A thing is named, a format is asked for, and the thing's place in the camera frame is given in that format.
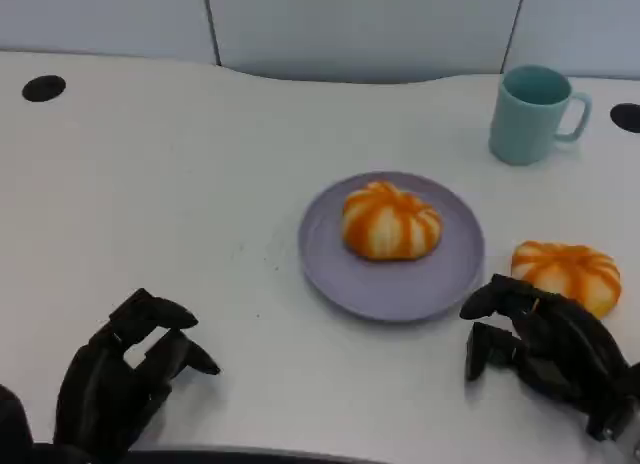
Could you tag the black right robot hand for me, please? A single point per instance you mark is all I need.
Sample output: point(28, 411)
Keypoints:
point(565, 349)

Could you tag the lilac plate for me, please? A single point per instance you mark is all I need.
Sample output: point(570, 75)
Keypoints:
point(330, 264)

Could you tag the pale green mug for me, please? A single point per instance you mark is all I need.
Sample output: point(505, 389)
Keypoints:
point(525, 129)

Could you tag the grey partition panel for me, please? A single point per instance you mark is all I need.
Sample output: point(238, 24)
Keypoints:
point(365, 29)
point(100, 19)
point(582, 24)

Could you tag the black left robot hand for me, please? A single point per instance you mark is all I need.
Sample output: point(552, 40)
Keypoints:
point(100, 394)

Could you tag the orange and white bread roll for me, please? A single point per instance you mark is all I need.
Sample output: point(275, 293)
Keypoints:
point(570, 271)
point(392, 224)

